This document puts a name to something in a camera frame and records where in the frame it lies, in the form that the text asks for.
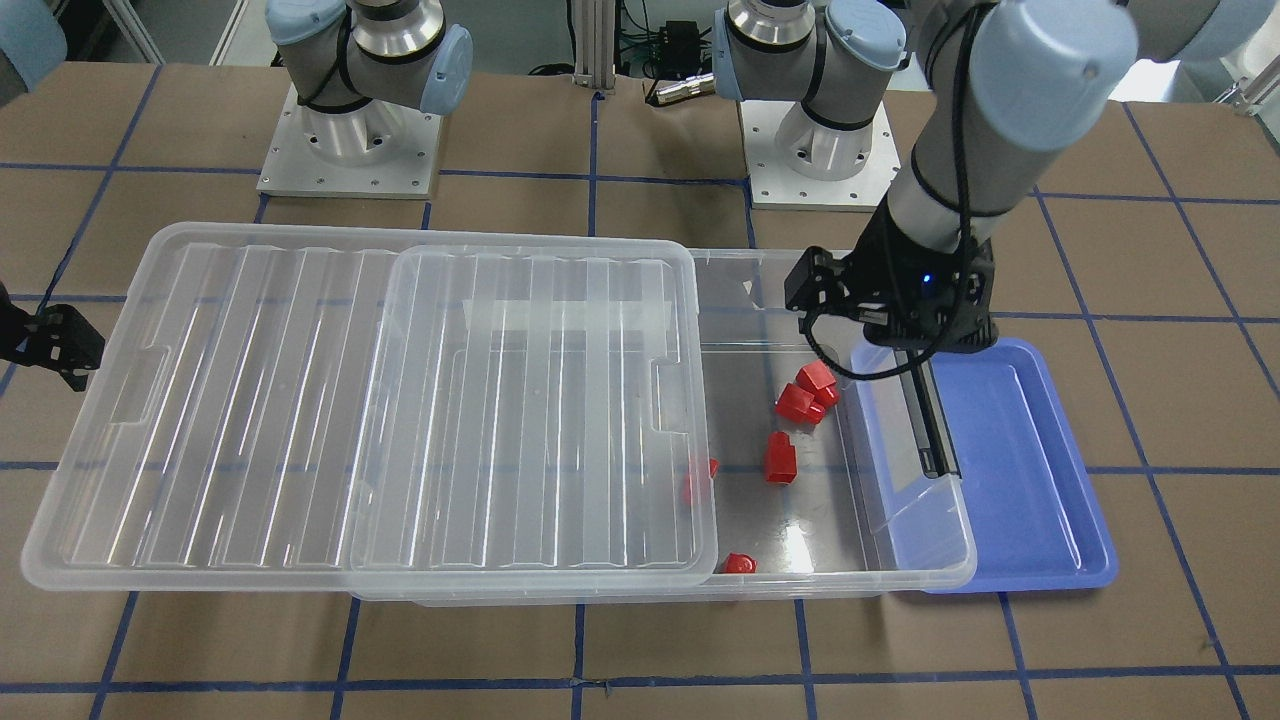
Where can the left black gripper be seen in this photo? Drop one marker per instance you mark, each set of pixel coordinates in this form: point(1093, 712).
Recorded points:
point(882, 272)

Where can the red block with stud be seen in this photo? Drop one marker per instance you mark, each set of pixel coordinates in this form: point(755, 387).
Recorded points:
point(780, 460)

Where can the clear plastic box lid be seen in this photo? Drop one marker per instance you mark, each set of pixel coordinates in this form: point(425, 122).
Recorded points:
point(400, 415)

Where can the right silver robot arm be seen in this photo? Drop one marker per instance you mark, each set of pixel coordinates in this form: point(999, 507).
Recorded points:
point(343, 56)

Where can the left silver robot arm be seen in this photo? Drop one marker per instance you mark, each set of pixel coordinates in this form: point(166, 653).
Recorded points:
point(1138, 242)

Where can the blue plastic tray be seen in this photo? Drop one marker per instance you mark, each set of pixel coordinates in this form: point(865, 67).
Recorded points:
point(1011, 510)

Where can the red block under lid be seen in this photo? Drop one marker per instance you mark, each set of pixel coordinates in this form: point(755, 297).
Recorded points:
point(699, 488)

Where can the red block near front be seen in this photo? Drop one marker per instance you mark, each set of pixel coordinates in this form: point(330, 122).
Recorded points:
point(738, 563)

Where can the clear plastic storage box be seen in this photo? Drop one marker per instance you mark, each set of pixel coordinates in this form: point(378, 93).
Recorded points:
point(805, 537)

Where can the silver cylinder connector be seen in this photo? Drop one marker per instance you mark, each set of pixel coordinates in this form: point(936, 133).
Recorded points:
point(663, 94)

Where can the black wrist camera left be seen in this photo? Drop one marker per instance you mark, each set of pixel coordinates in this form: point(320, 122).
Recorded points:
point(819, 283)

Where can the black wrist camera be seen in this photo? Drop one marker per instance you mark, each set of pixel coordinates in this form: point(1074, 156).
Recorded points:
point(58, 338)
point(819, 283)

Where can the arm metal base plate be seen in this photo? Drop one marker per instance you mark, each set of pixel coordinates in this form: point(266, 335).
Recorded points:
point(381, 151)
point(795, 164)

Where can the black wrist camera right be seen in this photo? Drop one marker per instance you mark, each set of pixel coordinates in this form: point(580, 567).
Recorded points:
point(58, 338)

